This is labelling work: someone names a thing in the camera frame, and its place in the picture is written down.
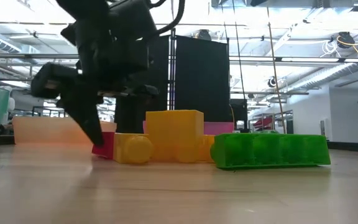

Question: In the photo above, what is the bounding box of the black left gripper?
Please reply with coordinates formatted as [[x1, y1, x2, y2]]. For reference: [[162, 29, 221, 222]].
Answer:
[[31, 29, 160, 147]]

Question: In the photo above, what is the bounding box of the red toy block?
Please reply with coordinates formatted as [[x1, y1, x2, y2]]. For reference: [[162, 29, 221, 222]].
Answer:
[[91, 131, 116, 160]]

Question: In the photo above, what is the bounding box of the yellow toy block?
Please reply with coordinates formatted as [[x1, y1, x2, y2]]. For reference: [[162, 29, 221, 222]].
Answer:
[[112, 133, 154, 165], [197, 134, 216, 163]]

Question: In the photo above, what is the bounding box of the large orange-yellow toy block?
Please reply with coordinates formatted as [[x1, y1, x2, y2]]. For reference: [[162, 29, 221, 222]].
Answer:
[[144, 109, 205, 164]]

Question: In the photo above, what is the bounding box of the long green toy block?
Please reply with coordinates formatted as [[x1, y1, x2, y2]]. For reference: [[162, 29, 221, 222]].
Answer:
[[209, 133, 332, 170]]

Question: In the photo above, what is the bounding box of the orange translucent plastic bin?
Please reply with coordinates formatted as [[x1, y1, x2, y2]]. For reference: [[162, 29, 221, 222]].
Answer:
[[12, 116, 117, 146]]

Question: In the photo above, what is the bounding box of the white robot figure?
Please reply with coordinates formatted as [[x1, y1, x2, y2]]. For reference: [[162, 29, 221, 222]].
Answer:
[[1, 86, 16, 125]]

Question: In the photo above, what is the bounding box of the black folding screen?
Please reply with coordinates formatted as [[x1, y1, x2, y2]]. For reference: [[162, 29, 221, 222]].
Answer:
[[114, 27, 231, 134]]

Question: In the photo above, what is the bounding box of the red translucent plastic bin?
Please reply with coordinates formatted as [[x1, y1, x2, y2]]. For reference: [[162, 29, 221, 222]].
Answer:
[[142, 120, 235, 136]]

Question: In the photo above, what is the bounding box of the black computer tower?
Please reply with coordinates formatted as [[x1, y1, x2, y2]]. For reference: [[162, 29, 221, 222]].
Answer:
[[229, 98, 249, 131]]

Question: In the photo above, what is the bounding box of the shelf with red bins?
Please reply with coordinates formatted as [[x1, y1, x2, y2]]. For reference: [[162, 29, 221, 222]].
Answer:
[[247, 109, 294, 135]]

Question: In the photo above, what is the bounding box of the black hanging cable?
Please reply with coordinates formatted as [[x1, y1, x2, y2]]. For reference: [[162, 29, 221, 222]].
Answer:
[[231, 0, 247, 101]]

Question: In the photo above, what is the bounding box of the yellow hanging cable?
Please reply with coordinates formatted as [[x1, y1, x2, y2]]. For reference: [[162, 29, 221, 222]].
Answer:
[[265, 0, 288, 134]]

